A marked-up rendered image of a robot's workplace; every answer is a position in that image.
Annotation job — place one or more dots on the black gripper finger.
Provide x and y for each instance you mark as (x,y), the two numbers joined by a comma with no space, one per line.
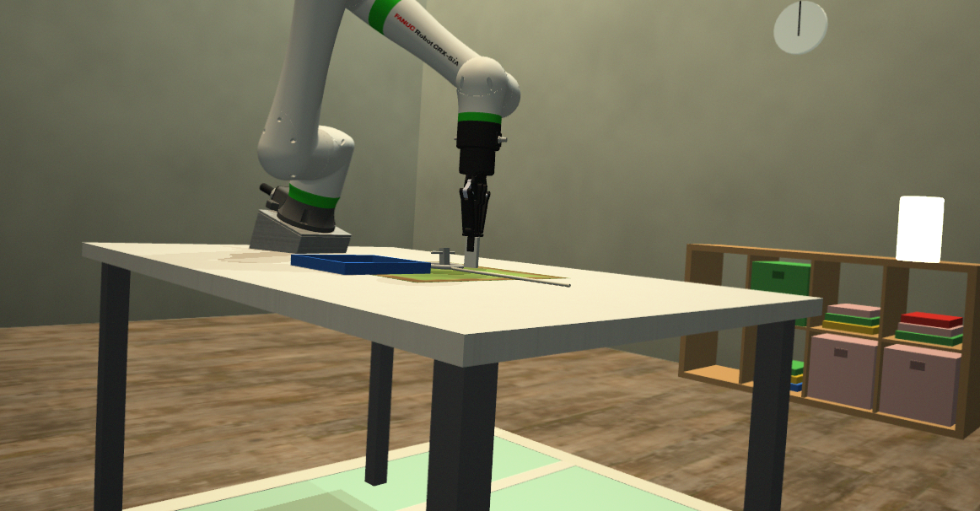
(482,215)
(470,218)

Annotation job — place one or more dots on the blue square tray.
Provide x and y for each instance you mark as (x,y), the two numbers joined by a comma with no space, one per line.
(360,264)

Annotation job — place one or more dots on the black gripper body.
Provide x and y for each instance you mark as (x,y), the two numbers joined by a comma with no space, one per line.
(476,164)

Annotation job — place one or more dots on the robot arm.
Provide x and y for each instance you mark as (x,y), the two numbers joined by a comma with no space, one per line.
(317,162)

